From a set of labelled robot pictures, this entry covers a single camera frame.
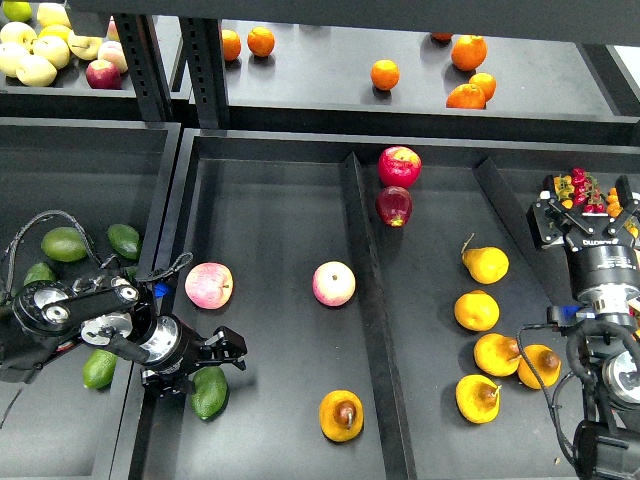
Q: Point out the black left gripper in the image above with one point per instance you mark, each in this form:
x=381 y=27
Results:
x=176 y=351

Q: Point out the pink apple centre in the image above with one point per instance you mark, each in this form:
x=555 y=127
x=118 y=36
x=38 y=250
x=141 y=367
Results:
x=333 y=283

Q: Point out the black upper left shelf tray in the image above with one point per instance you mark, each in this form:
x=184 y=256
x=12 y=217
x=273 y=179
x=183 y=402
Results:
x=70 y=96

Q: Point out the red cherry tomato bunch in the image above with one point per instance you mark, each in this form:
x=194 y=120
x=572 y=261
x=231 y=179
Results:
x=587 y=194

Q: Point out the dark red apple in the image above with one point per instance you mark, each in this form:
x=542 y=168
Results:
x=394 y=206

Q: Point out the black shelf post left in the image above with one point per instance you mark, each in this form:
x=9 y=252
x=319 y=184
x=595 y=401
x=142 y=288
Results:
x=145 y=66

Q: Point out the black centre tray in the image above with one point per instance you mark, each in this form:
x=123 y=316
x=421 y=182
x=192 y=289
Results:
x=273 y=207

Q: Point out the orange partly hidden top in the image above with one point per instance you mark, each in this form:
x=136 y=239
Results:
x=442 y=37

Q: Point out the bright red apple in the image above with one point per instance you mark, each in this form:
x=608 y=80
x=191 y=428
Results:
x=399 y=166

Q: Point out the orange on shelf left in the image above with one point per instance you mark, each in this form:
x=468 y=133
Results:
x=231 y=44

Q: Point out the dark green avocado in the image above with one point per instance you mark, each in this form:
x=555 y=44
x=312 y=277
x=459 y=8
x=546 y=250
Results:
x=129 y=273
x=125 y=240

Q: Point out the green avocado under gripper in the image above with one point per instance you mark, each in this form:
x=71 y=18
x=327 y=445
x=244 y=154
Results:
x=40 y=271

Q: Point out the yellow pear with brown base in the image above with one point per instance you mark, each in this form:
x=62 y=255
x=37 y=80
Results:
x=341 y=416

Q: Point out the orange on shelf centre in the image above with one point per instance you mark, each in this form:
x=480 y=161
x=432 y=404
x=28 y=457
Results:
x=384 y=74

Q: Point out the black shelf post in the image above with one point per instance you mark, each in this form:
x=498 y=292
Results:
x=145 y=66
x=203 y=45

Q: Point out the yellow pear right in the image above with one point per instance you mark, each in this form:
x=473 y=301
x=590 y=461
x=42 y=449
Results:
x=539 y=362

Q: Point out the yellow pear bottom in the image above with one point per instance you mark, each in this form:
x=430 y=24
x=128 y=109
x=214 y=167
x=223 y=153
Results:
x=478 y=398

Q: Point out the large orange on shelf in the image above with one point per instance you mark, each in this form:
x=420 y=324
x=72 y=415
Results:
x=469 y=52

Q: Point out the orange tomato bunch right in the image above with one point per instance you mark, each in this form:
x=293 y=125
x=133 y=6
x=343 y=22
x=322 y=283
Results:
x=614 y=209

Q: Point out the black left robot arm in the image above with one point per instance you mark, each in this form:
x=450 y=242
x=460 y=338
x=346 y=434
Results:
x=107 y=310

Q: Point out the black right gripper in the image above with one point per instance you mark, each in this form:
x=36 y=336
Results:
x=599 y=253

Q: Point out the green avocado bottom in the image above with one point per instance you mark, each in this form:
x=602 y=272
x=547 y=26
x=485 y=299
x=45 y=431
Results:
x=99 y=369

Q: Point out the small orange right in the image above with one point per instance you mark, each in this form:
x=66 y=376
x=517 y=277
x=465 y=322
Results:
x=486 y=82

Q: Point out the black shelf post right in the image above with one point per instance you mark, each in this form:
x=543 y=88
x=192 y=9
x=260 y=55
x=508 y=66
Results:
x=203 y=45

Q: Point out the dark green avocado middle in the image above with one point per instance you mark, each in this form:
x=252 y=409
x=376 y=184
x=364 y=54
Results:
x=129 y=273

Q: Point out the dark green avocado top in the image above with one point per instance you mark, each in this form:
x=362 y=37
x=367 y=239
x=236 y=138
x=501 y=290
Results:
x=125 y=240

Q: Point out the pink apple left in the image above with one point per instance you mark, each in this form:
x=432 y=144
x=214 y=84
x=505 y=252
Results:
x=209 y=285

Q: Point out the round yellow pear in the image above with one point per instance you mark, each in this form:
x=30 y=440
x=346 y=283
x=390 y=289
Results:
x=477 y=311

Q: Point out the orange at shelf front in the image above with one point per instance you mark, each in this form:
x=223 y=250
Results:
x=466 y=96

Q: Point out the pale pink apple on shelf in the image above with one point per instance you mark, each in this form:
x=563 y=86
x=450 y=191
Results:
x=113 y=52

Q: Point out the yellow pear with stem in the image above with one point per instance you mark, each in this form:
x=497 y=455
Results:
x=486 y=265

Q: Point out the orange cherry tomato bunch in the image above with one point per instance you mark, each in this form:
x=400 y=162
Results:
x=564 y=190

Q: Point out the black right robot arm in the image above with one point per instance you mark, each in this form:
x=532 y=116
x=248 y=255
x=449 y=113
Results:
x=602 y=347

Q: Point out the black shelf tray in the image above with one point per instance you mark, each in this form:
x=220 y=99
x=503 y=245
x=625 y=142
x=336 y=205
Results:
x=70 y=96
x=317 y=80

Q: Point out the red apple on shelf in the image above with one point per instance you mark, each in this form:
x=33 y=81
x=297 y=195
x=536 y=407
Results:
x=103 y=74

